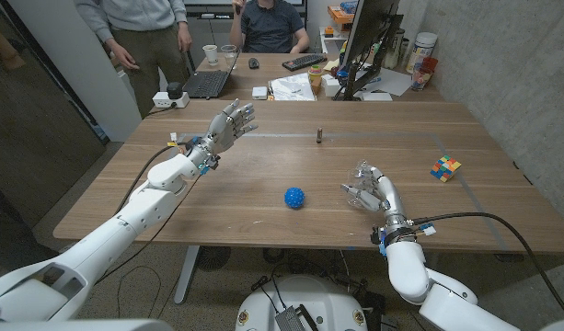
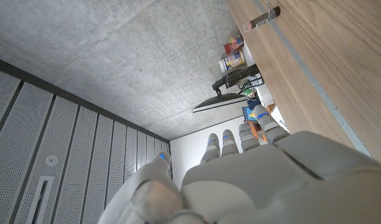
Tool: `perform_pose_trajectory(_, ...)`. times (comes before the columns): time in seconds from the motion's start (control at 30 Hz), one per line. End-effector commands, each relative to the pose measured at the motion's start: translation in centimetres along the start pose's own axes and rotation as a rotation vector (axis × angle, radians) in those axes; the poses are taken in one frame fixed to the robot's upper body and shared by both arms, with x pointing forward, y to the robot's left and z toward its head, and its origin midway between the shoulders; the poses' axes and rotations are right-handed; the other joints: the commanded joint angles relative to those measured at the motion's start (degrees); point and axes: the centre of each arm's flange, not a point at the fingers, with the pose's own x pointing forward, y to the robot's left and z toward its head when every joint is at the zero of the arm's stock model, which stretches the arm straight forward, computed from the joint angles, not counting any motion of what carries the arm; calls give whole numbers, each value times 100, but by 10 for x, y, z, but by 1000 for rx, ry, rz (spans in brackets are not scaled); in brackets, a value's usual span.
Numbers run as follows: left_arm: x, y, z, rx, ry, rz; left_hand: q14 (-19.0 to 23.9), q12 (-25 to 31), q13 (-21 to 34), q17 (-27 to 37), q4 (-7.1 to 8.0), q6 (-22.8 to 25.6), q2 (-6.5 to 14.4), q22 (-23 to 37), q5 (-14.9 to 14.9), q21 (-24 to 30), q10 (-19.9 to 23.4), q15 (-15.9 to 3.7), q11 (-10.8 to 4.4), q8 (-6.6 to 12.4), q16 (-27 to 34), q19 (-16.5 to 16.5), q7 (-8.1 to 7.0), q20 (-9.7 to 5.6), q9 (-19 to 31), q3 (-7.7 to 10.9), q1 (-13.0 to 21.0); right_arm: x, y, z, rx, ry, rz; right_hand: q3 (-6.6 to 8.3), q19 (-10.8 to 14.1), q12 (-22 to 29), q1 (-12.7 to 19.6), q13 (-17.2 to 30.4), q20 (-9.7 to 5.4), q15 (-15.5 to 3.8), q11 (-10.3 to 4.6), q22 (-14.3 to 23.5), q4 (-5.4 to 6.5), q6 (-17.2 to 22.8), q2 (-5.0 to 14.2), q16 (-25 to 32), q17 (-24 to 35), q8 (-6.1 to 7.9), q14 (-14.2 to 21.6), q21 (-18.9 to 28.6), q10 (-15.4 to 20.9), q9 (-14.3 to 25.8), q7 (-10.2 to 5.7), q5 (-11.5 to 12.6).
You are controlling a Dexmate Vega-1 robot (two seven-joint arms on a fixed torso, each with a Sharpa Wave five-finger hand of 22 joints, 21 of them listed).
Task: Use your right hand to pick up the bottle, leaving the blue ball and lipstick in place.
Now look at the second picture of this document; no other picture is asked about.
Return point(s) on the white round canister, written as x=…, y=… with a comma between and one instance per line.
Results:
x=232, y=61

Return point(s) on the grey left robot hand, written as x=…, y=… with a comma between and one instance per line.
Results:
x=271, y=180

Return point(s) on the red snack bag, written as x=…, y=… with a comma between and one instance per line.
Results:
x=233, y=46

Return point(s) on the round white ceiling detector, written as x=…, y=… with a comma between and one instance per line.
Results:
x=51, y=160

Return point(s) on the brown lipstick tube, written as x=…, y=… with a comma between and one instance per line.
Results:
x=261, y=19

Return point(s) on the ceiling vent slot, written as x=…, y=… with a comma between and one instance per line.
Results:
x=39, y=202

